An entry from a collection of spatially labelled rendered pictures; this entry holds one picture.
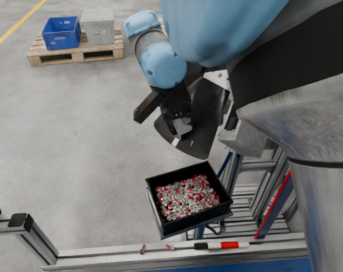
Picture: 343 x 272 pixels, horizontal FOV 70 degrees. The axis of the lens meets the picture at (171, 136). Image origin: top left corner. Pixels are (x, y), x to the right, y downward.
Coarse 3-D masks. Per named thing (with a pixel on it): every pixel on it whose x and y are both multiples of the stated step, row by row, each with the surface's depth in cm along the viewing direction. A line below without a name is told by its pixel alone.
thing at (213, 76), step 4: (208, 72) 75; (212, 72) 75; (216, 72) 75; (220, 72) 74; (224, 72) 74; (204, 76) 75; (208, 76) 75; (212, 76) 75; (216, 76) 75; (224, 76) 74; (212, 80) 75; (216, 80) 74; (220, 80) 74; (224, 80) 74; (228, 80) 74; (220, 84) 74; (224, 84) 74; (228, 84) 74; (224, 88) 74; (228, 88) 74
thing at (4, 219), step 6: (0, 216) 48; (6, 216) 48; (30, 216) 49; (0, 222) 47; (6, 222) 47; (24, 222) 47; (30, 222) 49; (0, 228) 46; (6, 228) 46; (12, 228) 46; (18, 228) 46; (24, 228) 47; (30, 228) 48; (0, 234) 47; (6, 234) 48; (12, 234) 48
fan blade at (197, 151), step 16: (208, 80) 74; (192, 96) 75; (208, 96) 74; (224, 96) 73; (192, 112) 74; (208, 112) 73; (160, 128) 79; (192, 128) 74; (208, 128) 72; (208, 144) 71
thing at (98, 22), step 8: (88, 8) 338; (96, 8) 338; (104, 8) 338; (112, 8) 339; (88, 16) 314; (96, 16) 313; (104, 16) 313; (112, 16) 312; (88, 24) 303; (96, 24) 305; (104, 24) 306; (112, 24) 309; (88, 32) 311; (96, 32) 313; (104, 32) 315; (112, 32) 317; (88, 40) 319; (96, 40) 321; (104, 40) 323; (112, 40) 325
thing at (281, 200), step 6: (288, 180) 46; (288, 186) 47; (282, 192) 49; (288, 192) 49; (282, 198) 50; (276, 204) 52; (282, 204) 52; (276, 210) 54; (270, 216) 55; (276, 216) 56; (264, 222) 58; (270, 222) 57; (264, 228) 59; (258, 234) 62; (264, 234) 62
